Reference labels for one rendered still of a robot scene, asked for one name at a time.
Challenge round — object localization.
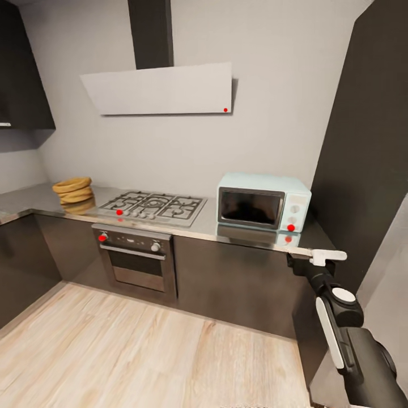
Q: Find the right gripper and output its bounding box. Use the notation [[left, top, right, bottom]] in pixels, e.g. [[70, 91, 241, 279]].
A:
[[286, 252, 335, 286]]

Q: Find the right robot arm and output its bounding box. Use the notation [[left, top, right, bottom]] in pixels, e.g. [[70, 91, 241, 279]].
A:
[[286, 250, 408, 408]]

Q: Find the popcorn bag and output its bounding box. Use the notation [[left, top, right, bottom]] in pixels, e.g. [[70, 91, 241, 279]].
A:
[[52, 177, 94, 204]]

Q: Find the microwave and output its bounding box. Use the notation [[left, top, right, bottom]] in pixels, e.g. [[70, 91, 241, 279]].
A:
[[216, 173, 312, 233]]

